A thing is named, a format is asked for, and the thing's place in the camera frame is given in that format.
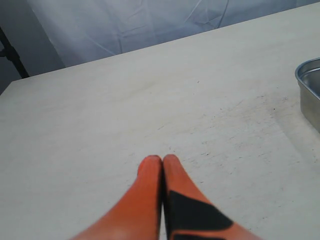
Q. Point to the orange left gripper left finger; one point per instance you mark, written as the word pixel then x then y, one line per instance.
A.
pixel 137 215

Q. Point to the white wrinkled backdrop cloth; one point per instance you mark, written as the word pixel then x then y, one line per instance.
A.
pixel 117 48

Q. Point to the dark stand pole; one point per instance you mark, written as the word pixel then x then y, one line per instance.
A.
pixel 12 55

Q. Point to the steel two-compartment lunch tray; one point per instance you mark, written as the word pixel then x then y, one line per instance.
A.
pixel 308 79

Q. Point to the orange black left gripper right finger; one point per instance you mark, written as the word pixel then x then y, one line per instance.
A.
pixel 189 215

